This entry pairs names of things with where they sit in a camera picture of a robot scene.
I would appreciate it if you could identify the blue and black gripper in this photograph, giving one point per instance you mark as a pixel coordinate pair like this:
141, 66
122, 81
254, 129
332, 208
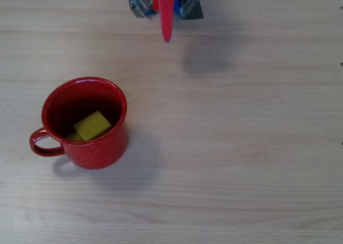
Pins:
165, 2

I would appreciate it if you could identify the yellow toy building block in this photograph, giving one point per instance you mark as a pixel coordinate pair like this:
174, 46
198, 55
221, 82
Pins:
92, 126

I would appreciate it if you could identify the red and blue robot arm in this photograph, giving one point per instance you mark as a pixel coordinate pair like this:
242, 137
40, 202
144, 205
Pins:
155, 4

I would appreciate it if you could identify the red speckled enamel mug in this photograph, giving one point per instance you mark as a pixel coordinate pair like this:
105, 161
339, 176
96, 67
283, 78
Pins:
99, 152

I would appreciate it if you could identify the grey duct tape patch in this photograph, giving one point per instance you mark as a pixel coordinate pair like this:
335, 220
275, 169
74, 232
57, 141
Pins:
191, 9
138, 2

